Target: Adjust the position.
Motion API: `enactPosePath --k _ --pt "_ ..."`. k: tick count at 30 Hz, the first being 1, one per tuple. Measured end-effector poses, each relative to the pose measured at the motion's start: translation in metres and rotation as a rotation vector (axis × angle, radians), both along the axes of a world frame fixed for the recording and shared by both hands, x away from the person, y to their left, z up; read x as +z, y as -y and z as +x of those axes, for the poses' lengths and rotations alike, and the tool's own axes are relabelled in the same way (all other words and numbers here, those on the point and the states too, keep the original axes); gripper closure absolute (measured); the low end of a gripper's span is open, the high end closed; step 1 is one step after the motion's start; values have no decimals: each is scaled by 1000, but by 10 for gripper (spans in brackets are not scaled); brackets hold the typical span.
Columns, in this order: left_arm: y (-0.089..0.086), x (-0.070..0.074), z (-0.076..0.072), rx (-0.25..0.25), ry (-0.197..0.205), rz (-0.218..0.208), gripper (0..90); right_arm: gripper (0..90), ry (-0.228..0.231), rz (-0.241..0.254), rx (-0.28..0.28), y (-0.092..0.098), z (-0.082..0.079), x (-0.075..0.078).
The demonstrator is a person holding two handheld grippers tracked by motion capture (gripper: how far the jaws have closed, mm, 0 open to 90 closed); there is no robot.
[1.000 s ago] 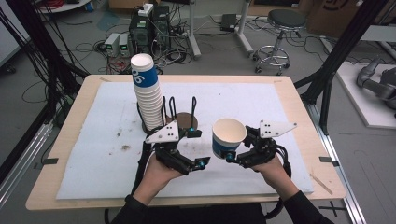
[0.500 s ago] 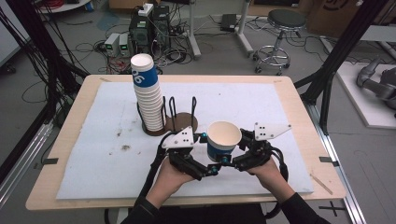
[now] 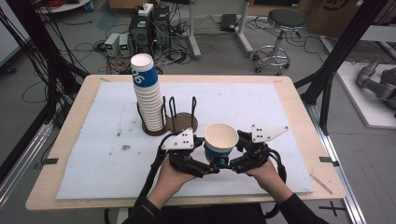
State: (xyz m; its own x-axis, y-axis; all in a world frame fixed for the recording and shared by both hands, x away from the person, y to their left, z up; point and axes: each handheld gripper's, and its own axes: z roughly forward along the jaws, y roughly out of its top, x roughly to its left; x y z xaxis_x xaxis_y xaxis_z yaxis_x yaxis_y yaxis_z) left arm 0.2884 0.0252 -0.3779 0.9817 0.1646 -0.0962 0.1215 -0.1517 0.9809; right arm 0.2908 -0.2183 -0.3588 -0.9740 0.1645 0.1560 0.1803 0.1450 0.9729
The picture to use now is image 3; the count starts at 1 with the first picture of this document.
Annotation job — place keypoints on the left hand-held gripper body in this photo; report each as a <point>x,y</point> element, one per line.
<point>182,140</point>

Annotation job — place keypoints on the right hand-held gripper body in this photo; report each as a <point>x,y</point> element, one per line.
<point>258,152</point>

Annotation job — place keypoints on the single blue banded paper cup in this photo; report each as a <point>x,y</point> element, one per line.
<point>221,137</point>

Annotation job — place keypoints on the stack of white paper cups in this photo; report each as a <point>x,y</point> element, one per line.
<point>149,102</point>

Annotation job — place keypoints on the person's right hand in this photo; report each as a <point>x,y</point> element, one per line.
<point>271,180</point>

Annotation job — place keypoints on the white foam mat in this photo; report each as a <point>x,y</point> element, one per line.
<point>109,155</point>

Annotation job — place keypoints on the white desk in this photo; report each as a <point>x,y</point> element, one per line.
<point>193,34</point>

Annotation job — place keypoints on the grey bench power supply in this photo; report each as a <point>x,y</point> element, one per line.
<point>124,46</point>
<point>111,45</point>

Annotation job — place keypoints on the black computer tower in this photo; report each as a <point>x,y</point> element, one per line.
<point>141,34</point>
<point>162,28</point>

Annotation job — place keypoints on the white floor panel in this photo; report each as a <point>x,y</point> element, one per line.
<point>364,105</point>

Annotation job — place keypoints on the small black box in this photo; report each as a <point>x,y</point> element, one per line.
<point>228,22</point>

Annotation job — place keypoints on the black round stool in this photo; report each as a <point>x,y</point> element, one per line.
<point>286,20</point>

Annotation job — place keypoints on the white power strip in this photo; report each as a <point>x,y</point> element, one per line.
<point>145,9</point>

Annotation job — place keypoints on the large cardboard box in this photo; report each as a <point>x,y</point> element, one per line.
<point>336,15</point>

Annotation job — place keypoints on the round white platform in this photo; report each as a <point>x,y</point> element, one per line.
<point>68,6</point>

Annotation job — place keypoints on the black metal frame post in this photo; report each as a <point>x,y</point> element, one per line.
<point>339,53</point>
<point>37,40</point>

